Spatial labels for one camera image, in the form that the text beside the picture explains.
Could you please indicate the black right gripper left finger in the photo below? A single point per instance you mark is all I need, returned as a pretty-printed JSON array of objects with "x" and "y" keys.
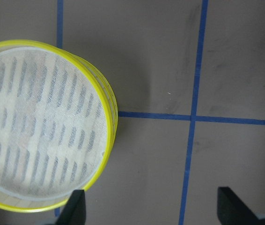
[{"x": 74, "y": 212}]

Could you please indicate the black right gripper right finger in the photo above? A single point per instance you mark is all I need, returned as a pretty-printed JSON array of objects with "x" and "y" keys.
[{"x": 231, "y": 210}]

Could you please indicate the yellow steamer layer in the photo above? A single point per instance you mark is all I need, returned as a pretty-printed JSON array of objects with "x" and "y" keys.
[
  {"x": 106, "y": 88},
  {"x": 56, "y": 129}
]

